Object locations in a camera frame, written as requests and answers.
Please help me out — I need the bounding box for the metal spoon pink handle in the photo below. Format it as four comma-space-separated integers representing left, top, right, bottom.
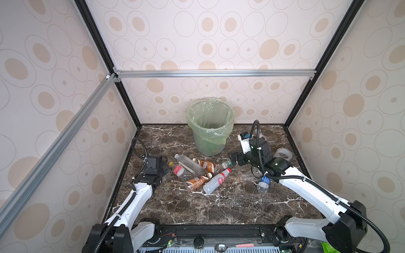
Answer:
214, 243, 255, 253

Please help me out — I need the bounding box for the black round knob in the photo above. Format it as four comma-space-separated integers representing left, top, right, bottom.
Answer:
193, 236, 205, 249

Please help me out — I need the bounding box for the brown tea bottle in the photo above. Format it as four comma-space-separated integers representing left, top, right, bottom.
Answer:
193, 158, 220, 174
186, 172, 213, 192

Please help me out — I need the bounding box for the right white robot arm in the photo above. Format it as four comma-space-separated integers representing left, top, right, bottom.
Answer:
231, 133, 368, 253

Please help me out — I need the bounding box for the clear bottle pink label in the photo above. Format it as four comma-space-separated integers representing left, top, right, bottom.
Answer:
173, 165, 193, 182

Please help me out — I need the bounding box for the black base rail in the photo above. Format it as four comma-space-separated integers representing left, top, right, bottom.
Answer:
137, 225, 309, 253

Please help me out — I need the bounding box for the green packet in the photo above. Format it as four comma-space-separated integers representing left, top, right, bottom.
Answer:
321, 242, 340, 253

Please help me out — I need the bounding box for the grey mesh waste bin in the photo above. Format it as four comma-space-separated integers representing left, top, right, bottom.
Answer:
186, 98, 235, 157

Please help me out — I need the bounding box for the left slanted aluminium bar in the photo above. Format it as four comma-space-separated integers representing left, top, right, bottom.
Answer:
1, 73, 117, 237

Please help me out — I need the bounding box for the clear bottle blue cap right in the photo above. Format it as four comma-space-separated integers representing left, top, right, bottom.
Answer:
257, 176, 272, 194

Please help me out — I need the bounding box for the clear square bottle white cap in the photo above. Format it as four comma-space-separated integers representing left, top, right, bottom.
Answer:
174, 154, 205, 176

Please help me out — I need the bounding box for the right black corrugated cable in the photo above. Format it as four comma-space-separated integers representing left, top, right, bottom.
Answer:
249, 119, 390, 253

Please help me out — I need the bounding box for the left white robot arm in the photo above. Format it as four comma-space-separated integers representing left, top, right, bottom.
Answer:
82, 155, 170, 253

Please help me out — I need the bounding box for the clear adhesive tape roll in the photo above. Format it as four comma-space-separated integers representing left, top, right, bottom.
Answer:
274, 148, 293, 161

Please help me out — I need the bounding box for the horizontal aluminium frame bar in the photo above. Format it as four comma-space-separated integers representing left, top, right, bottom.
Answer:
116, 69, 316, 79

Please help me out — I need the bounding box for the white bottle red cap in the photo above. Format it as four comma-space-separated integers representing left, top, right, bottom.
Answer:
203, 168, 231, 194

